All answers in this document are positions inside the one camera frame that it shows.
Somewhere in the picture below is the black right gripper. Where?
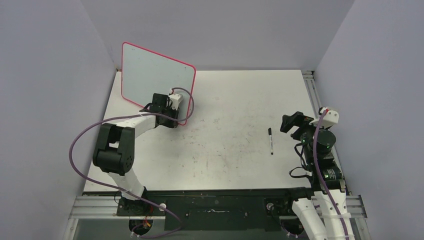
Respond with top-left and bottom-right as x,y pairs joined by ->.
280,110 -> 329,162

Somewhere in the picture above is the pink framed whiteboard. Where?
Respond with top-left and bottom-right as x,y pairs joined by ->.
120,42 -> 196,118

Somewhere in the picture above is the white whiteboard marker black cap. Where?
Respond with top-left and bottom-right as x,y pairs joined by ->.
267,127 -> 274,156

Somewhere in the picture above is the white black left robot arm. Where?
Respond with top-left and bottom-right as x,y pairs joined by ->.
92,93 -> 183,216

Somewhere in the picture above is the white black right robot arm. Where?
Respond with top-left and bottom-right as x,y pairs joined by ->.
280,107 -> 355,240

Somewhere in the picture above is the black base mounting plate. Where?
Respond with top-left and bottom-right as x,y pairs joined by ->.
116,187 -> 313,232

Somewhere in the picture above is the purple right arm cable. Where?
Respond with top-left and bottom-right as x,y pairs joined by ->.
312,109 -> 352,240

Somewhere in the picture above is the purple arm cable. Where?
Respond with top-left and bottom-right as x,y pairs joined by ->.
68,87 -> 195,239
312,109 -> 352,240

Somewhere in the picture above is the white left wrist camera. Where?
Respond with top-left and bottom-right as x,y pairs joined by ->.
168,89 -> 183,110

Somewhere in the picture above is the aluminium rail right side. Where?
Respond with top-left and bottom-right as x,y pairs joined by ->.
301,70 -> 338,172

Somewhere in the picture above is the aluminium rail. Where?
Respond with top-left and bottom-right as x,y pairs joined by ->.
301,70 -> 338,172
68,195 -> 368,220

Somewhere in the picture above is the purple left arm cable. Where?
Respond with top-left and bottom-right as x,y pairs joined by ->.
68,87 -> 195,239

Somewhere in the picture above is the aluminium front rail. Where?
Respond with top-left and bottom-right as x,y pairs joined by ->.
68,195 -> 368,220

